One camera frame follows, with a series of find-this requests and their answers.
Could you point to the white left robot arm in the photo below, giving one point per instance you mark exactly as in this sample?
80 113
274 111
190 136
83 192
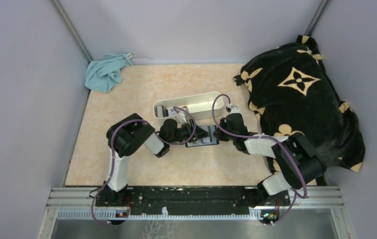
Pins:
127 136

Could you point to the light blue cloth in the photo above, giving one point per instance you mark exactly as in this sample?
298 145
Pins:
103 75

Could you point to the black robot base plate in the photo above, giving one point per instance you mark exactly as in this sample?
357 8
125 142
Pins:
188 201

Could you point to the white oval plastic bin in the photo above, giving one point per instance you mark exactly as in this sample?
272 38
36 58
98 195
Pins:
200 106

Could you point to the grey striped credit card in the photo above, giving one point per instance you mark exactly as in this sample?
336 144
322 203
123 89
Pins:
203 140

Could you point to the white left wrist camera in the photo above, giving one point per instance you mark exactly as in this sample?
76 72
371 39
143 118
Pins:
181 113

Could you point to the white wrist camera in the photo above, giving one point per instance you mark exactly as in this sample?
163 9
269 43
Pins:
232 110
181 113

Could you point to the black gold patterned blanket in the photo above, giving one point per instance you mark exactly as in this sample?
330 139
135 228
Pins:
290 92

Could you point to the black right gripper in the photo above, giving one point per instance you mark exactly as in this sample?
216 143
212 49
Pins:
223 128

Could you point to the blue leather card holder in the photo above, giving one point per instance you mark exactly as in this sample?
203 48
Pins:
205 138

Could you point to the aluminium frame rail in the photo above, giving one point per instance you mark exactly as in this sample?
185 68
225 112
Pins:
76 203

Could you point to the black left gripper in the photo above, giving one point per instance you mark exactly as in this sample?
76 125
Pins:
194 132

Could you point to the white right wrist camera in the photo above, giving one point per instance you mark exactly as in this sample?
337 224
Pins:
232 110

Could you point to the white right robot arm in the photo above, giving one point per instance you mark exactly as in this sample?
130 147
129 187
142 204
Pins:
297 159

